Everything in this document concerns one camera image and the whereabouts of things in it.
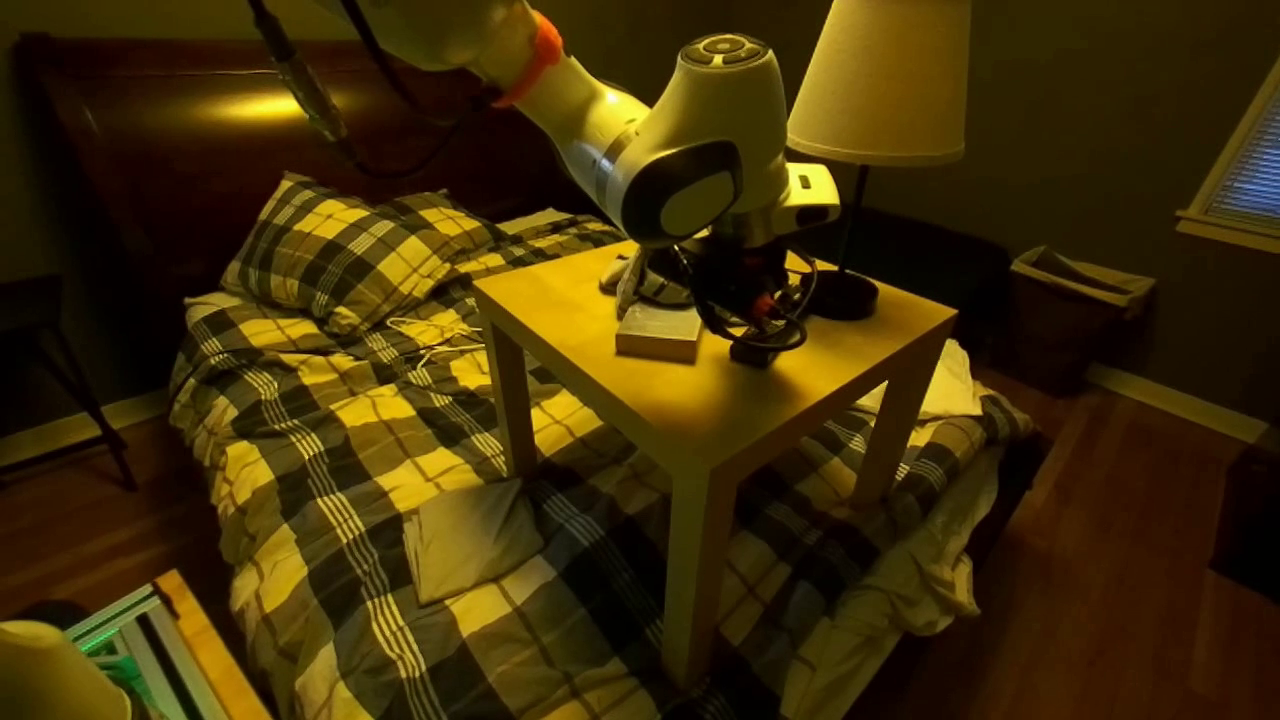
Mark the light wooden side table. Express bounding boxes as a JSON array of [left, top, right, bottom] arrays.
[[474, 236, 960, 693]]

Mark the dark dresser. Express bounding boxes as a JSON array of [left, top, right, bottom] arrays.
[[854, 204, 1016, 343]]

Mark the plaid pillow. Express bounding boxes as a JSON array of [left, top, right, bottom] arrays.
[[215, 172, 506, 343]]

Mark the folded beige cloth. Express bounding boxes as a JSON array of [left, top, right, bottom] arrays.
[[395, 478, 552, 608]]

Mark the dark wicker basket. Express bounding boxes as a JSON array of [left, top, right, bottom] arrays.
[[1003, 240, 1159, 401]]

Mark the white bed sheet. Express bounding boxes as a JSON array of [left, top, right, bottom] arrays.
[[777, 423, 1026, 720]]

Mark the white pillow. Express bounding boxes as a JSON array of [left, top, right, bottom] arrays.
[[858, 337, 991, 423]]

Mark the yellow black plaid comforter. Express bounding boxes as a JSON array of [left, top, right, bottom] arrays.
[[163, 204, 1046, 720]]

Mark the dark side stand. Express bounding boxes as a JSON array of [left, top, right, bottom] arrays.
[[0, 272, 145, 497]]

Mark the table lamp with white shade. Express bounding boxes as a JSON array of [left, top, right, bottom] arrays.
[[784, 0, 976, 325]]

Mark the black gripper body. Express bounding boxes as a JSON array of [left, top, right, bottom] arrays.
[[689, 224, 803, 334]]

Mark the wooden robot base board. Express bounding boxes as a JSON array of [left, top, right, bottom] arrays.
[[151, 567, 276, 720]]

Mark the dark wooden headboard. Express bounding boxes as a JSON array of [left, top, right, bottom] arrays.
[[12, 34, 603, 394]]

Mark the small white box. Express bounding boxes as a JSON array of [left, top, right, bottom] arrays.
[[613, 300, 708, 367]]

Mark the green white box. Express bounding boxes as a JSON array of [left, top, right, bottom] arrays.
[[55, 579, 237, 720]]

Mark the window with white frame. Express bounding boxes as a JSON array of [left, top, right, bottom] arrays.
[[1173, 56, 1280, 257]]

